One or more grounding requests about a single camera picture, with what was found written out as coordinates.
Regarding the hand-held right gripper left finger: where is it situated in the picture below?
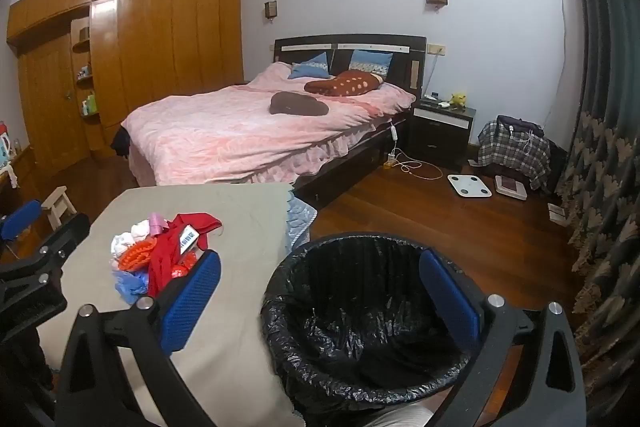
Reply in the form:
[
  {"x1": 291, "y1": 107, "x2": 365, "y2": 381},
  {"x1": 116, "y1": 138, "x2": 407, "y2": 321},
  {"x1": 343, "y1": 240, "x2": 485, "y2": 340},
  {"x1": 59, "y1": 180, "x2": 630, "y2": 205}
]
[{"x1": 56, "y1": 250, "x2": 223, "y2": 427}]

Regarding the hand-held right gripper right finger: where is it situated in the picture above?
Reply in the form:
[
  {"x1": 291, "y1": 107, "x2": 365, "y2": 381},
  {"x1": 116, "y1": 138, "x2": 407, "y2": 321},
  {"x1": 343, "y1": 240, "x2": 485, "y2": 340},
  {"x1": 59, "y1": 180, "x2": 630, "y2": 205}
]
[{"x1": 419, "y1": 248, "x2": 587, "y2": 427}]

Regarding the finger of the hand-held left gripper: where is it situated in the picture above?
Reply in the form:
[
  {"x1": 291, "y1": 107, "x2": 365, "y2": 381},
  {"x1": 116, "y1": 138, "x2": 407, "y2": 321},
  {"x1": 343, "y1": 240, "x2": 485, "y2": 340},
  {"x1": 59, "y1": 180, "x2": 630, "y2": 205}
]
[
  {"x1": 0, "y1": 213, "x2": 92, "y2": 294},
  {"x1": 0, "y1": 199, "x2": 43, "y2": 242}
]

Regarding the red plastic bag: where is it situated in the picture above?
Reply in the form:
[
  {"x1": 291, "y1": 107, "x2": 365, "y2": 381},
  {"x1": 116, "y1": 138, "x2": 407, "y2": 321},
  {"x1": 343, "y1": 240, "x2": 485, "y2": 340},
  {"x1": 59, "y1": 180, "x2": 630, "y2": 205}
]
[{"x1": 147, "y1": 213, "x2": 223, "y2": 298}]

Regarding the white tissue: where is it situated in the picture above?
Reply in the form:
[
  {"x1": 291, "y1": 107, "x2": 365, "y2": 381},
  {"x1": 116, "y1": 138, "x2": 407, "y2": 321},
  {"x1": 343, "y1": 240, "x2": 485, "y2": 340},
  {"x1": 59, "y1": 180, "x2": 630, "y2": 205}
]
[{"x1": 110, "y1": 219, "x2": 151, "y2": 258}]

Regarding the grey-blue glove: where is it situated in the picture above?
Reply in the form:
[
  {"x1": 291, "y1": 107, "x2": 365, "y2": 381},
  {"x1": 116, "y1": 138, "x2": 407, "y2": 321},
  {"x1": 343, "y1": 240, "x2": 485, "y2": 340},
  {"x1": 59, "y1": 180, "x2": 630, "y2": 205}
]
[{"x1": 112, "y1": 269, "x2": 151, "y2": 297}]

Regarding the pink plastic bag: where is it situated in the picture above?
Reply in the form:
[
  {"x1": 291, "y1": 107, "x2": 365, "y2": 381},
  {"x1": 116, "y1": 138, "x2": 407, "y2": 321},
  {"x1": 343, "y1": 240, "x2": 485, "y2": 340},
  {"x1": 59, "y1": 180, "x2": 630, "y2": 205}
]
[{"x1": 149, "y1": 214, "x2": 173, "y2": 238}]

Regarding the black bin with plastic liner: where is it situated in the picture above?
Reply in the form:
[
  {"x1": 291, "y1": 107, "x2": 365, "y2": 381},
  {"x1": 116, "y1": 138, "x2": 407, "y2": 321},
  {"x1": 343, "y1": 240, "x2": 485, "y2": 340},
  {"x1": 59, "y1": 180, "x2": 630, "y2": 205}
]
[{"x1": 260, "y1": 232, "x2": 493, "y2": 408}]

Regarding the small wooden stool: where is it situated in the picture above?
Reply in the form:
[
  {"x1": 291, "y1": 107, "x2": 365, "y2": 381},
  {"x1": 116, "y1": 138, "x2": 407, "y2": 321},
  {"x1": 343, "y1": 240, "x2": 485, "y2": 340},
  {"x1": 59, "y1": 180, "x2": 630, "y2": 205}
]
[{"x1": 41, "y1": 187, "x2": 78, "y2": 230}]

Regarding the wooden sideboard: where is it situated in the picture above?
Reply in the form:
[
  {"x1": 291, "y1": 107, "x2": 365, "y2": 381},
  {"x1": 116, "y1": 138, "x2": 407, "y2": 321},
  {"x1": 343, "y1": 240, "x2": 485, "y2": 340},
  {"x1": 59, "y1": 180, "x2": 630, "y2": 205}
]
[{"x1": 0, "y1": 146, "x2": 38, "y2": 208}]

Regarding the white blue red container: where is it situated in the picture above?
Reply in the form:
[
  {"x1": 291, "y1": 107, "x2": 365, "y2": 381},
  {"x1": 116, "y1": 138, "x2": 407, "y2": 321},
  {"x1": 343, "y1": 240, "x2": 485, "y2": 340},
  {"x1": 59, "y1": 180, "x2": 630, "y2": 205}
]
[{"x1": 0, "y1": 121, "x2": 13, "y2": 168}]

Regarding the beige tablecloth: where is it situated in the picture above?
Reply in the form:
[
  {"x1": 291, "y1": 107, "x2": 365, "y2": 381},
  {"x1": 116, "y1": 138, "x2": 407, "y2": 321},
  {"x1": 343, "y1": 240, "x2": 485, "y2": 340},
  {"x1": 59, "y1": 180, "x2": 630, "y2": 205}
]
[{"x1": 37, "y1": 182, "x2": 301, "y2": 427}]

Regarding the white bathroom scale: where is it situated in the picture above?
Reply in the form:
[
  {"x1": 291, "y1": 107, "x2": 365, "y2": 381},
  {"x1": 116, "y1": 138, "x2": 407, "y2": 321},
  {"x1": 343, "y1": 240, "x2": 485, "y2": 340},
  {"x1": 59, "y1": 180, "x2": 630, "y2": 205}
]
[{"x1": 446, "y1": 174, "x2": 496, "y2": 198}]

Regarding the white scale with dark top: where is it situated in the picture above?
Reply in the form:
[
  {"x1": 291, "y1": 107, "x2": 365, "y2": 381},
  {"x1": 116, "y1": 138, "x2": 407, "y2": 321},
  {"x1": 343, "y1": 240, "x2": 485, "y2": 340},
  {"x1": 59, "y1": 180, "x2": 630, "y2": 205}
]
[{"x1": 494, "y1": 174, "x2": 528, "y2": 202}]

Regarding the blue quilted cover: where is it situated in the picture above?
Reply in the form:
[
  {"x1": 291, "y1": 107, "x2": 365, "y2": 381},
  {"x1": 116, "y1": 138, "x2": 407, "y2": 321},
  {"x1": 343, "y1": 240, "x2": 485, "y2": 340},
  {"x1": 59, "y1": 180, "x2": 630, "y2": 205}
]
[{"x1": 282, "y1": 189, "x2": 319, "y2": 268}]

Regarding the plaid cloth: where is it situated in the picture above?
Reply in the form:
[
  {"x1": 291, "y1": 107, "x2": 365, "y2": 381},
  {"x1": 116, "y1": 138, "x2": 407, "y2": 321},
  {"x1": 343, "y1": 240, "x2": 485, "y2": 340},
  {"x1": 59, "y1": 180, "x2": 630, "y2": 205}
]
[{"x1": 477, "y1": 121, "x2": 552, "y2": 192}]

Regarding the dark nightstand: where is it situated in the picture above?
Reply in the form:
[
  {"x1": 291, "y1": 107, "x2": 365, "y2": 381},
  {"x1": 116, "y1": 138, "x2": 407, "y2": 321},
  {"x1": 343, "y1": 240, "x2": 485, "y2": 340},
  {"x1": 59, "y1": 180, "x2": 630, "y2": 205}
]
[{"x1": 409, "y1": 99, "x2": 476, "y2": 172}]

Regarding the pink blanket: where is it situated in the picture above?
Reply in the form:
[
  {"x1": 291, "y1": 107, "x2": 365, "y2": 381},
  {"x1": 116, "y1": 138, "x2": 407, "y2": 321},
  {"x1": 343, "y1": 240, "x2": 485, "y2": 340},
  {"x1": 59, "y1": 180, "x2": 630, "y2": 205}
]
[{"x1": 121, "y1": 61, "x2": 417, "y2": 186}]

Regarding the dark backpack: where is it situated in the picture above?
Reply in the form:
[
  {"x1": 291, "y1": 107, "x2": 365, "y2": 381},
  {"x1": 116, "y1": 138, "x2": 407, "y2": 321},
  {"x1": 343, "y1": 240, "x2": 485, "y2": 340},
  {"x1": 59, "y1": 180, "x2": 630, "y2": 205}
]
[{"x1": 495, "y1": 115, "x2": 545, "y2": 138}]

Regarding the dark patterned curtain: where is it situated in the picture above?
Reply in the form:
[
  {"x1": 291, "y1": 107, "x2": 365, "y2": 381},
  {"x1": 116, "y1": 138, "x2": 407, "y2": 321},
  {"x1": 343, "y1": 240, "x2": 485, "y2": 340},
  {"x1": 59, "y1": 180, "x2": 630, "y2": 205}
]
[{"x1": 552, "y1": 0, "x2": 640, "y2": 427}]

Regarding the brown cushion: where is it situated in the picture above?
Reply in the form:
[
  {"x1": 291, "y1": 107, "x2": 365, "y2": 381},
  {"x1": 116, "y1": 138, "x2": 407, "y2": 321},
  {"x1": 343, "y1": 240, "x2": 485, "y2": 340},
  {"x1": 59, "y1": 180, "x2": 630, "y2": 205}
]
[{"x1": 269, "y1": 91, "x2": 330, "y2": 116}]

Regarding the wooden wardrobe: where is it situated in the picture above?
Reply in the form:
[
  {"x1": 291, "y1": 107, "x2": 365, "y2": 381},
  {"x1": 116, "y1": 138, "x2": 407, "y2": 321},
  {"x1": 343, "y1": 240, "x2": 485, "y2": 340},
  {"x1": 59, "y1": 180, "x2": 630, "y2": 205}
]
[{"x1": 6, "y1": 0, "x2": 244, "y2": 168}]

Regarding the bed with pink cover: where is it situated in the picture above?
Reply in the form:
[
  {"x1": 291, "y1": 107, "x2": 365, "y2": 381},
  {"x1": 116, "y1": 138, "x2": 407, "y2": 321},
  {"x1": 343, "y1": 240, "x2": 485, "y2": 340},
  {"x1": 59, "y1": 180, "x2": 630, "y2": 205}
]
[{"x1": 112, "y1": 34, "x2": 428, "y2": 208}]

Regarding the red dotted pillow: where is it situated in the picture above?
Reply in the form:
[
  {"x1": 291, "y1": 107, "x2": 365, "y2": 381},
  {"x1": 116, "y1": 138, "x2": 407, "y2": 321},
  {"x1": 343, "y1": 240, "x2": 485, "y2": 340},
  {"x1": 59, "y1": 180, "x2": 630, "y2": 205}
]
[{"x1": 304, "y1": 69, "x2": 385, "y2": 98}]

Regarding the blue pillow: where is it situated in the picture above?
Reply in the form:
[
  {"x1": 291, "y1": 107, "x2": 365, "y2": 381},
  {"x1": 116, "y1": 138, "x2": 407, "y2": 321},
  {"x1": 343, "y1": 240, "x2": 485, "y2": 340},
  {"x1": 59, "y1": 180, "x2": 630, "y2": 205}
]
[
  {"x1": 288, "y1": 52, "x2": 331, "y2": 80},
  {"x1": 348, "y1": 49, "x2": 394, "y2": 78}
]

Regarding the white power cable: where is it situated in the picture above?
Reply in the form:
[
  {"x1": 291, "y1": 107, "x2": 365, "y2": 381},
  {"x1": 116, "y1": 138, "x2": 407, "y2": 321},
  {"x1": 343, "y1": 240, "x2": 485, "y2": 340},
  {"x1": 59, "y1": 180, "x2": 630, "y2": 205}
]
[{"x1": 387, "y1": 122, "x2": 443, "y2": 182}]

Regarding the white charging cable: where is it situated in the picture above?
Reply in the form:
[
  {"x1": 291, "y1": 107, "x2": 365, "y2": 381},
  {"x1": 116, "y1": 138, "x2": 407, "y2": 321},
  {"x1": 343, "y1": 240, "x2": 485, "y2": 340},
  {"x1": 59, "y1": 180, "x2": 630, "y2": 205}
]
[{"x1": 520, "y1": 129, "x2": 543, "y2": 158}]

